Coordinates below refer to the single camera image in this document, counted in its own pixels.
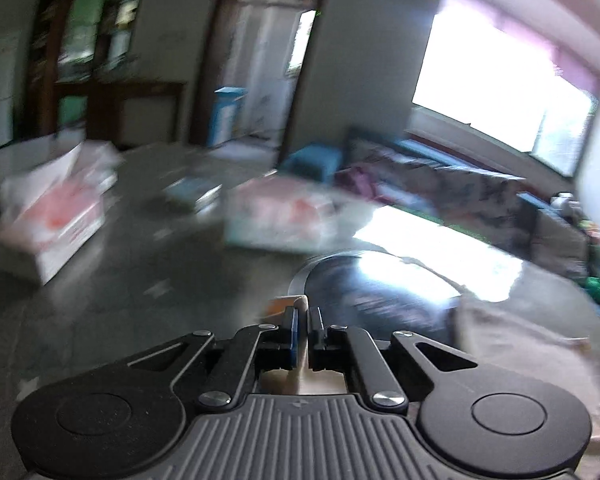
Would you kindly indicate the cream white garment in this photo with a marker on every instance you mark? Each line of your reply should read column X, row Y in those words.
column 492, row 335

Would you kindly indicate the window with green frame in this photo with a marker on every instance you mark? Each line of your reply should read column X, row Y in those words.
column 494, row 74

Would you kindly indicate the blue corner sofa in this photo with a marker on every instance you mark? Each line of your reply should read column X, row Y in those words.
column 320, row 162

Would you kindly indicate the pink tissue pack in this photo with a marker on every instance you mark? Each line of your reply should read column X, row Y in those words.
column 280, row 214

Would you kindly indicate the white pink plastic bag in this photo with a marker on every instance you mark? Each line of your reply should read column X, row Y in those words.
column 48, row 212

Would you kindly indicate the dark wooden door frame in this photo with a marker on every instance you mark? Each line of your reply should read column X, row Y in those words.
column 215, row 52

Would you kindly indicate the long butterfly print pillow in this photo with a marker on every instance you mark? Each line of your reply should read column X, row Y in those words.
column 481, row 203

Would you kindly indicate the grey cushion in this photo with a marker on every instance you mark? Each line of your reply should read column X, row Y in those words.
column 558, row 247

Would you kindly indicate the small blue book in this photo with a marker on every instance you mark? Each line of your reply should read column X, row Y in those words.
column 192, row 193

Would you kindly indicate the black round induction cooktop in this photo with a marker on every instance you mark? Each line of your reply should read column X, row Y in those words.
column 381, row 293

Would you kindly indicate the pink purple cloth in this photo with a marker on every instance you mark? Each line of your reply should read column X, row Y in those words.
column 357, row 180

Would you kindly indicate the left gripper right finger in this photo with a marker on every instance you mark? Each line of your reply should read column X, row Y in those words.
column 351, row 351

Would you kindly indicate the blue white small cabinet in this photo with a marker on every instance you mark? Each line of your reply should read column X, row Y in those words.
column 226, row 107

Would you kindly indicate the white plush toy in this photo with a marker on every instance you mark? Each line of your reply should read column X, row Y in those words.
column 567, row 206

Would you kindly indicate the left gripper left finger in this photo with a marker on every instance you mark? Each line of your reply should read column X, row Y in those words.
column 253, row 350

